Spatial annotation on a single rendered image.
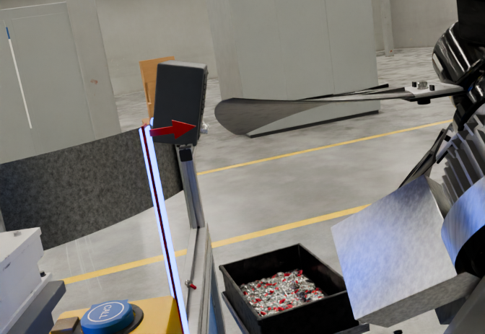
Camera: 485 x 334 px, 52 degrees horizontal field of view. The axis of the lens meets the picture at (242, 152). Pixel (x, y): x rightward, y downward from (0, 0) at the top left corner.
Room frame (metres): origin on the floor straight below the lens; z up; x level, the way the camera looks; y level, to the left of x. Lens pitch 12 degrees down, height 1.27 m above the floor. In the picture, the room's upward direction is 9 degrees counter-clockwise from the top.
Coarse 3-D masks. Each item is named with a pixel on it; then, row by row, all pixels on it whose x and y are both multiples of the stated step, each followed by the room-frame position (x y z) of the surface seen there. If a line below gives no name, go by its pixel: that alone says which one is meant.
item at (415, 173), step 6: (444, 132) 0.71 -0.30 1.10; (438, 138) 0.73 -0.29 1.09; (444, 138) 0.70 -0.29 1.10; (438, 144) 0.69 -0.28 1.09; (432, 150) 0.69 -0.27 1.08; (426, 156) 0.71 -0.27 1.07; (432, 156) 0.67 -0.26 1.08; (420, 162) 0.72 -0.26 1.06; (426, 162) 0.68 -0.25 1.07; (432, 162) 0.66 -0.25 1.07; (414, 168) 0.74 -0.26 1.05; (420, 168) 0.69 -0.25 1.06; (426, 168) 0.66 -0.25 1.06; (408, 174) 0.76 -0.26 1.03; (414, 174) 0.70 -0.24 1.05; (420, 174) 0.67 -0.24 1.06; (426, 174) 0.84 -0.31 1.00; (408, 180) 0.71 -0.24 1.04
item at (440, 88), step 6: (432, 84) 0.64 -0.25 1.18; (438, 84) 0.63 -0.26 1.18; (444, 84) 0.62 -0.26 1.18; (450, 84) 0.60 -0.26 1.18; (408, 90) 0.62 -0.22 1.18; (414, 90) 0.61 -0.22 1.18; (420, 90) 0.60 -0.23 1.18; (426, 90) 0.60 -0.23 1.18; (438, 90) 0.57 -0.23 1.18; (444, 90) 0.57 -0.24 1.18; (450, 90) 0.57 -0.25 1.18; (456, 90) 0.57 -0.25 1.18; (420, 96) 0.57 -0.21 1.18; (426, 96) 0.57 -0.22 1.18
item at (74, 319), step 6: (66, 318) 0.37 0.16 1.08; (72, 318) 0.37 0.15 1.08; (78, 318) 0.37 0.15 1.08; (60, 324) 0.36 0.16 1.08; (66, 324) 0.36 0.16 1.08; (72, 324) 0.36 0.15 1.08; (54, 330) 0.35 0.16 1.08; (60, 330) 0.35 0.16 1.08; (66, 330) 0.35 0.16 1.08; (72, 330) 0.35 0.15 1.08
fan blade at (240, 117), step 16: (320, 96) 0.62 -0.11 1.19; (336, 96) 0.60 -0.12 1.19; (352, 96) 0.57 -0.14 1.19; (368, 96) 0.56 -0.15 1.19; (384, 96) 0.56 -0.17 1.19; (400, 96) 0.56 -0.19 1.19; (224, 112) 0.59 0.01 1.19; (240, 112) 0.60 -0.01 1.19; (256, 112) 0.62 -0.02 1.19; (272, 112) 0.64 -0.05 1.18; (288, 112) 0.67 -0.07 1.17; (240, 128) 0.70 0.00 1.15; (256, 128) 0.73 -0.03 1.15
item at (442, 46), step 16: (448, 32) 0.64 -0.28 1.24; (448, 48) 0.63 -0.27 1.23; (464, 48) 0.61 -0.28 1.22; (480, 48) 0.59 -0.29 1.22; (432, 64) 0.67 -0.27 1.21; (448, 64) 0.62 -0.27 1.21; (464, 64) 0.60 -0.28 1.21; (480, 64) 0.58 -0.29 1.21; (448, 80) 0.62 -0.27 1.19; (464, 80) 0.59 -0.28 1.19; (480, 80) 0.58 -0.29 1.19; (464, 96) 0.61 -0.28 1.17; (480, 96) 0.54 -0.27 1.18; (464, 112) 0.56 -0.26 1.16
